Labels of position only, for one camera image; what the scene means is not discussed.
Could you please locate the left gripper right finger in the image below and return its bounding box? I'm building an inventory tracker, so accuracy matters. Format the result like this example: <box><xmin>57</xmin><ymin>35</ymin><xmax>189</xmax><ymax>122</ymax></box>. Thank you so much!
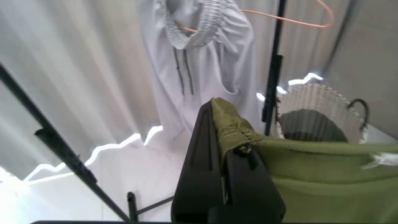
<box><xmin>222</xmin><ymin>148</ymin><xmax>287</xmax><ymax>223</ymax></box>

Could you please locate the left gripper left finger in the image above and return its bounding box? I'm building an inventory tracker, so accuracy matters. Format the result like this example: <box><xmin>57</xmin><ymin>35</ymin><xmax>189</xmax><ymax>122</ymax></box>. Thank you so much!
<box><xmin>170</xmin><ymin>101</ymin><xmax>225</xmax><ymax>223</ymax></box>

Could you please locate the green garment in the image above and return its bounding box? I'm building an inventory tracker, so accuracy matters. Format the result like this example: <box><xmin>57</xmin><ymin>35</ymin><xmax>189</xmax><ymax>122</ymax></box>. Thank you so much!
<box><xmin>210</xmin><ymin>96</ymin><xmax>398</xmax><ymax>223</ymax></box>

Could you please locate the pink clothes hanger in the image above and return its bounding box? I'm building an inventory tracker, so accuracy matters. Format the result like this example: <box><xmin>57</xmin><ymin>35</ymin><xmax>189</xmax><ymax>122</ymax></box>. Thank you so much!
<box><xmin>175</xmin><ymin>23</ymin><xmax>200</xmax><ymax>34</ymax></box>
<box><xmin>241</xmin><ymin>0</ymin><xmax>335</xmax><ymax>29</ymax></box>

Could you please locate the white laundry basket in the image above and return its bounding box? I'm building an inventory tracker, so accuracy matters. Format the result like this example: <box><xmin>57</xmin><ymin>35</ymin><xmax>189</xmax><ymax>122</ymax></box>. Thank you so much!
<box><xmin>272</xmin><ymin>82</ymin><xmax>371</xmax><ymax>146</ymax></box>

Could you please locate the black clothes rack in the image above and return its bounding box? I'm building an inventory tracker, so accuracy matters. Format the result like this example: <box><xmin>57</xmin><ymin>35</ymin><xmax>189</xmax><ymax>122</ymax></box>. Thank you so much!
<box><xmin>0</xmin><ymin>0</ymin><xmax>289</xmax><ymax>223</ymax></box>

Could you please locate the white curtain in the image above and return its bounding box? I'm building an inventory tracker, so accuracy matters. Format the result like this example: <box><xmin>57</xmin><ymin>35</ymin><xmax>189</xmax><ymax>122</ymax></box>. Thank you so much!
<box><xmin>0</xmin><ymin>0</ymin><xmax>358</xmax><ymax>183</ymax></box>

